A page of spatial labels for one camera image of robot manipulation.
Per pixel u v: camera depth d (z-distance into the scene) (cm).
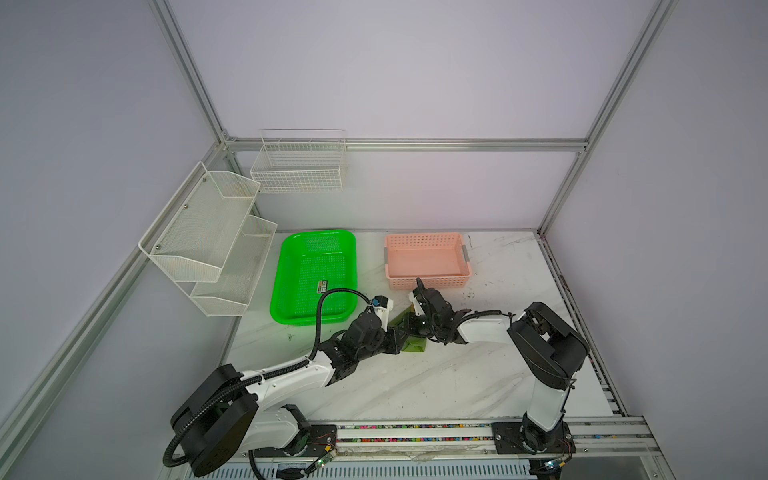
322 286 104
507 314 56
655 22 69
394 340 72
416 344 88
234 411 42
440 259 109
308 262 111
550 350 49
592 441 75
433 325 75
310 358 55
